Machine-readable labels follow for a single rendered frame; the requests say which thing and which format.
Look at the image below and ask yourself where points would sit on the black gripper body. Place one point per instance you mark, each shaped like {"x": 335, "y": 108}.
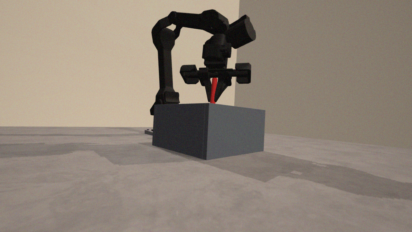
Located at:
{"x": 242, "y": 71}

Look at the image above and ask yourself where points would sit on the red peg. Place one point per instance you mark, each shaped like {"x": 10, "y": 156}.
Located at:
{"x": 213, "y": 89}

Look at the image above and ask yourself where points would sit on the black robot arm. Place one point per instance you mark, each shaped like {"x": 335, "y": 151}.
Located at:
{"x": 216, "y": 49}

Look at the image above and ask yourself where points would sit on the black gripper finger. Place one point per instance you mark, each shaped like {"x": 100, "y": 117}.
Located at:
{"x": 205, "y": 81}
{"x": 224, "y": 80}

